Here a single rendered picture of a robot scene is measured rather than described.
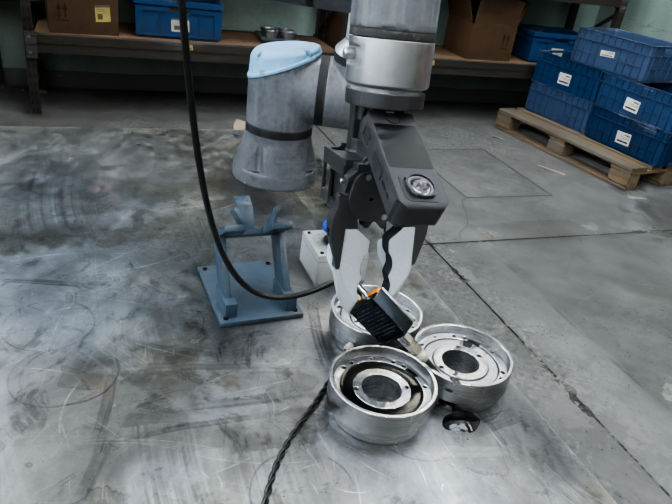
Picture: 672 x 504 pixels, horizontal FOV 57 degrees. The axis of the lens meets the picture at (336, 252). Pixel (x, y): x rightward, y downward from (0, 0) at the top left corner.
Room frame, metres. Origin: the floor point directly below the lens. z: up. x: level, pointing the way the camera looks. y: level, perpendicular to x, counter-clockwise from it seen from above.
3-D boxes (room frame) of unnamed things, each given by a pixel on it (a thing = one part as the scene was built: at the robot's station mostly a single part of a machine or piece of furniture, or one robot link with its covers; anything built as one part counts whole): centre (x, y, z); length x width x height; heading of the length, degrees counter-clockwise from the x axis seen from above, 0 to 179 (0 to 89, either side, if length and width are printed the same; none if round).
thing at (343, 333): (0.59, -0.06, 0.82); 0.10 x 0.10 x 0.04
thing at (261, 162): (1.05, 0.13, 0.85); 0.15 x 0.15 x 0.10
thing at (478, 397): (0.53, -0.15, 0.82); 0.10 x 0.10 x 0.04
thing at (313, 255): (0.74, 0.00, 0.82); 0.08 x 0.07 x 0.05; 24
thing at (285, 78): (1.05, 0.12, 0.97); 0.13 x 0.12 x 0.14; 92
